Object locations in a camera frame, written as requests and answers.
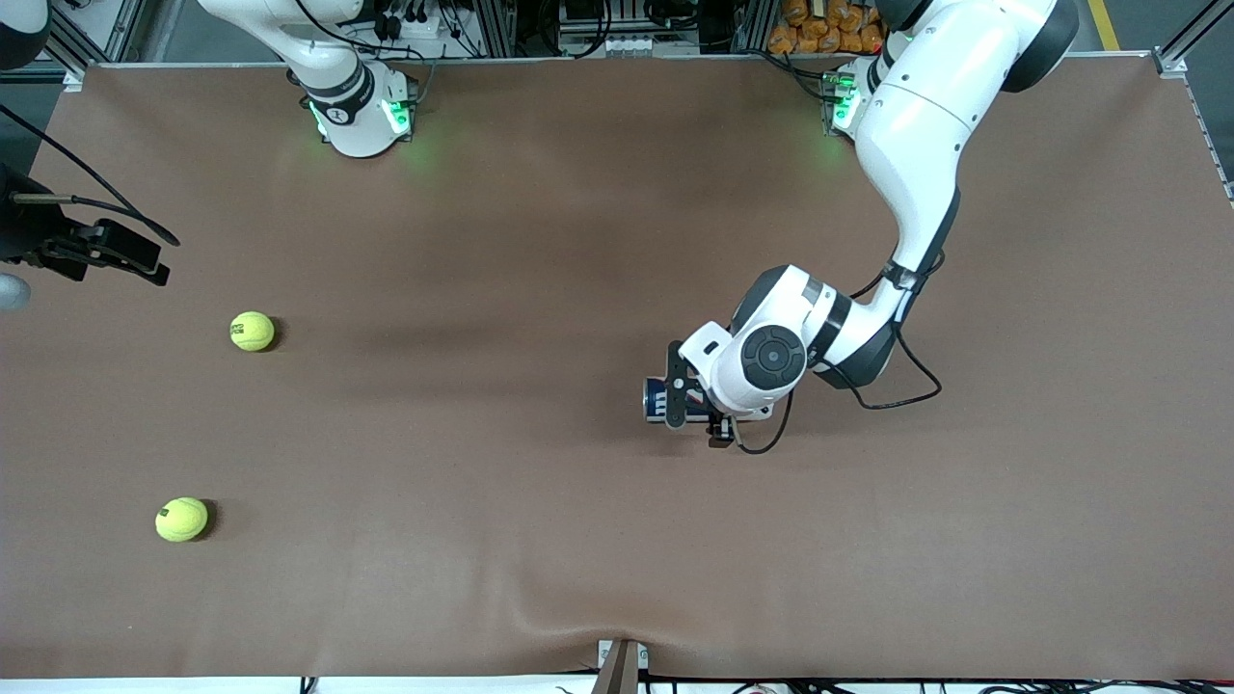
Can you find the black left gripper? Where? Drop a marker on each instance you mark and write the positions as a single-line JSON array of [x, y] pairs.
[[717, 425]]

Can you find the yellow tennis ball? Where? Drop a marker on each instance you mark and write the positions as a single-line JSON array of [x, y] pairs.
[[252, 331], [181, 519]]

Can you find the blue white tennis ball can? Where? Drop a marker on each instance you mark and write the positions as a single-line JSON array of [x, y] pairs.
[[656, 400]]

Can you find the white connector block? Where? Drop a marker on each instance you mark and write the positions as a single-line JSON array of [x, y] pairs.
[[627, 44]]

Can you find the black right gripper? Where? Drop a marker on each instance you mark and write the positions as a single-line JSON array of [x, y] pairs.
[[21, 226]]

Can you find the metal table edge bracket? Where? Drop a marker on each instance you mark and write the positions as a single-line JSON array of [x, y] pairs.
[[622, 670]]

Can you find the white power strip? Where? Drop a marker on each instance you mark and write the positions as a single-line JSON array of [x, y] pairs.
[[415, 24]]

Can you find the aluminium frame profile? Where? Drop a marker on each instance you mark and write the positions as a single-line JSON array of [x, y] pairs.
[[1195, 29], [92, 39]]

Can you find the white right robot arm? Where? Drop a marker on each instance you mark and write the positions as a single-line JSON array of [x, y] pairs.
[[357, 125]]

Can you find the bag of orange buns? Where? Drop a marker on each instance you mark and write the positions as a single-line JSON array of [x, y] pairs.
[[819, 29]]

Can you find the metal corner bracket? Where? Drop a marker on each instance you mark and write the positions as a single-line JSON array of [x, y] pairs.
[[73, 80], [1171, 66]]

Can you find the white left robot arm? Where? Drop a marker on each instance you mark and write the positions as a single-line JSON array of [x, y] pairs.
[[916, 125]]

